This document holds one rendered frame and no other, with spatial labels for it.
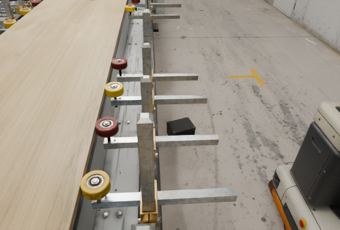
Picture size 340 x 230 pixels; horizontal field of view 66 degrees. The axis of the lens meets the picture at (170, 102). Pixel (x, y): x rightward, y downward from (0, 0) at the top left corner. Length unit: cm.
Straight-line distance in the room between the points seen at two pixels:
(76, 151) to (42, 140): 13
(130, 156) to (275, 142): 145
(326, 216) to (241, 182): 58
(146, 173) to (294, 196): 115
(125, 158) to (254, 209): 99
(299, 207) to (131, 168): 93
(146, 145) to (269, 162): 167
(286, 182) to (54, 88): 135
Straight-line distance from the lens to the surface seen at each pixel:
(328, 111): 139
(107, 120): 98
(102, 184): 78
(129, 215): 105
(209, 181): 194
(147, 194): 73
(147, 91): 80
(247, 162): 213
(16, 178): 88
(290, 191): 170
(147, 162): 63
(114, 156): 124
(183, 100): 119
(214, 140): 102
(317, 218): 163
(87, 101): 110
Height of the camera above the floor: 151
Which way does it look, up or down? 35 degrees down
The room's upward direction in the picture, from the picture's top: 1 degrees clockwise
